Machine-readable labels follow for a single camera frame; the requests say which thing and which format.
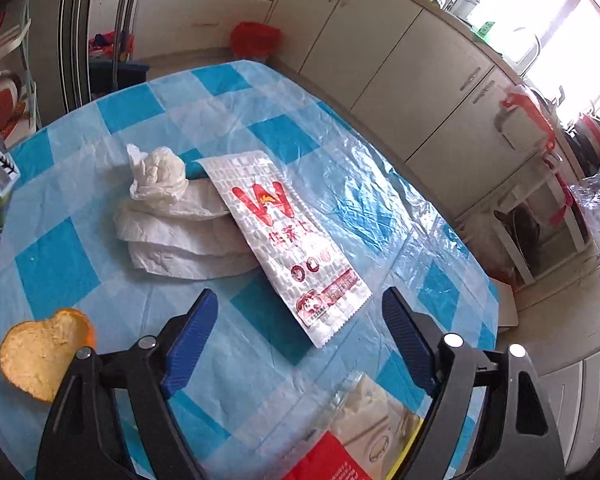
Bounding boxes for red yellow snack package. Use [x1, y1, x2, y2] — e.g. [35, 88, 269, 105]
[278, 372, 422, 479]

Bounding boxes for white red printed wrapper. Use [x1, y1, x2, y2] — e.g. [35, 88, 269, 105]
[199, 151, 372, 348]

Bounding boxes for orange peel piece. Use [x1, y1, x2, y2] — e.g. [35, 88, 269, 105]
[0, 308, 96, 403]

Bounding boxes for white tissue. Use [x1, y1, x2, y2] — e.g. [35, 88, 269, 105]
[126, 143, 188, 204]

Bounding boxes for white kitchen base cabinets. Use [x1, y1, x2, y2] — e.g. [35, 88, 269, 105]
[132, 0, 600, 472]

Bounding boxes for red lined trash bin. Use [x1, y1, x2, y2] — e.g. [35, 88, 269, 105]
[230, 22, 282, 58]

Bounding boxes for white rolling shelf cart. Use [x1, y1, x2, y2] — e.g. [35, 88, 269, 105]
[489, 153, 590, 286]

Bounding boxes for blue white checkered tablecloth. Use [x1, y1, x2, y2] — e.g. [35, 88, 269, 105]
[0, 61, 498, 479]

